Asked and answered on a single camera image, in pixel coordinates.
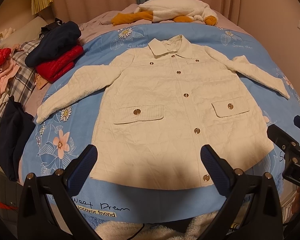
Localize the white quilted jacket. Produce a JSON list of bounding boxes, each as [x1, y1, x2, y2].
[[37, 35, 289, 190]]

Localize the white fluffy robe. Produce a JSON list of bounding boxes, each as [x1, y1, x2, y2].
[[95, 211, 217, 240]]

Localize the dark navy hanging cloth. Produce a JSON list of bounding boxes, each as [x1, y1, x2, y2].
[[0, 96, 35, 181]]

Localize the plaid cloth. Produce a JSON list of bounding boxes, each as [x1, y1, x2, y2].
[[0, 40, 40, 122]]

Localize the pink garment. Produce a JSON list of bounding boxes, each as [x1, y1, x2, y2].
[[0, 56, 20, 98]]

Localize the red folded garment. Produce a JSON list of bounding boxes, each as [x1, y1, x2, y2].
[[36, 44, 84, 83]]

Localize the white duck plush toy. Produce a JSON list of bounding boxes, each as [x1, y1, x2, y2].
[[111, 0, 218, 26]]

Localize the navy folded garment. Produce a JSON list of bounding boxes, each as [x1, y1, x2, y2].
[[25, 21, 81, 68]]

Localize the white pillow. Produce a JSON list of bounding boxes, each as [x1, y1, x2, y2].
[[0, 16, 47, 48]]

